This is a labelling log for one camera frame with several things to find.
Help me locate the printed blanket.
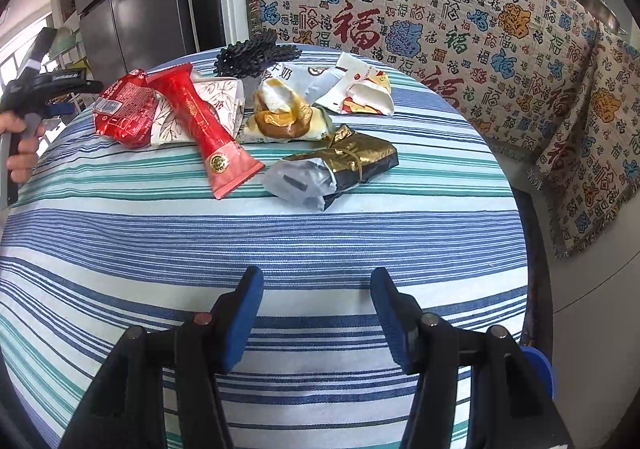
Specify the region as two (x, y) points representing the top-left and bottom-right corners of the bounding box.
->
(242, 0), (640, 260)

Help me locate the white yellow snack wrapper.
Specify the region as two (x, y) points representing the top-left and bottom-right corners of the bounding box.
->
(237, 60), (343, 145)

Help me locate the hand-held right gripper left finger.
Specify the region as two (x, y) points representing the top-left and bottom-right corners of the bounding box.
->
(57, 265), (265, 449)

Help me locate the long red wrapper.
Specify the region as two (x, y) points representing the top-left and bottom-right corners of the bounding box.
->
(147, 63), (265, 200)

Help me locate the blue green striped tablecloth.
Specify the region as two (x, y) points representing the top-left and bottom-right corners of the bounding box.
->
(0, 44), (531, 449)

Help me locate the person's left hand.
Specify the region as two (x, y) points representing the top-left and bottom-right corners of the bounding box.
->
(0, 111), (46, 186)

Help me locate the gold black wrapper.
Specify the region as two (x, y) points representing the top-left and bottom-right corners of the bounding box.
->
(262, 125), (399, 212)

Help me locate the floral paper-wrapped box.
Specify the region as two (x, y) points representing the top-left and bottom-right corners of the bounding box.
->
(150, 72), (246, 146)

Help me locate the steel pan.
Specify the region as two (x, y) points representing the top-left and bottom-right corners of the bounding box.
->
(570, 0), (628, 36)

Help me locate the white cartoon print wrapper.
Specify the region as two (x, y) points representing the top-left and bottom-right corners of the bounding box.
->
(315, 52), (396, 116)

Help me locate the blue plastic basin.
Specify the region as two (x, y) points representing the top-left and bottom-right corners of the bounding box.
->
(520, 345), (554, 402)

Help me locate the crumpled red snack wrapper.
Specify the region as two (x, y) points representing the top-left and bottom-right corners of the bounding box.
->
(94, 69), (163, 150)

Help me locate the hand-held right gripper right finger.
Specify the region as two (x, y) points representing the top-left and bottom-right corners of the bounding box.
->
(370, 267), (576, 449)

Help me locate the black crumpled net bag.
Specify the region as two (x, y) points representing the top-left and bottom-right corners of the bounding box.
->
(215, 29), (306, 80)

